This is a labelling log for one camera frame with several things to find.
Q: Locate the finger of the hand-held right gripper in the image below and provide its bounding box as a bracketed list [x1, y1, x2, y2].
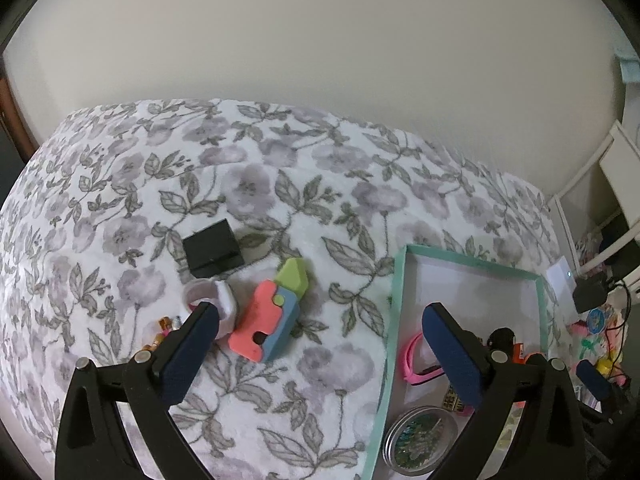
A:
[576, 360, 612, 402]

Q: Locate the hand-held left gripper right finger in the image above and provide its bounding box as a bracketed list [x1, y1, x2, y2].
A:
[421, 301, 587, 480]

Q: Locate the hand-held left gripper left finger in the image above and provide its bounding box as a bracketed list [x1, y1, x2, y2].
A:
[54, 301, 222, 480]

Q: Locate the teal-rimmed white tray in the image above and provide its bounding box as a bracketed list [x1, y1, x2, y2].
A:
[369, 244, 551, 480]

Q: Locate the round tin of clear beads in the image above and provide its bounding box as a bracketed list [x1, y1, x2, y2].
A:
[382, 406, 458, 472]

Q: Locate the pink wristband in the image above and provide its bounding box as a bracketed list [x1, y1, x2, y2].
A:
[402, 332, 473, 416]

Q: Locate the black toy car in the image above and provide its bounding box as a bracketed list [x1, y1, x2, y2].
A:
[487, 327, 516, 353]

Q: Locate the white wristband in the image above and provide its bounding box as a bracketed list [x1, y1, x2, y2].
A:
[182, 280, 237, 341]

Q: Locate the black power adapter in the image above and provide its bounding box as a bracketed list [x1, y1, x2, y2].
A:
[572, 275, 608, 313]

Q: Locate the white flat device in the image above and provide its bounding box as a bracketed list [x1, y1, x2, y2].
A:
[545, 257, 581, 321]

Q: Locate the black charger plug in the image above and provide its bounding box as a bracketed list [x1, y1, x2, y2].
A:
[181, 218, 245, 279]

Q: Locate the floral grey white blanket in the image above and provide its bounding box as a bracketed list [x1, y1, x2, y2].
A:
[0, 99, 561, 480]

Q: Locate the white wooden furniture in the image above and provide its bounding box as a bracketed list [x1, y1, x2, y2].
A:
[547, 120, 640, 271]

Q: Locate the black cable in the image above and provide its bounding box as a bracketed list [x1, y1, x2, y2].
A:
[605, 280, 632, 376]

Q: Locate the brown wooden frame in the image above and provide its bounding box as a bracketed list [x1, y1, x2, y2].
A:
[0, 60, 38, 161]

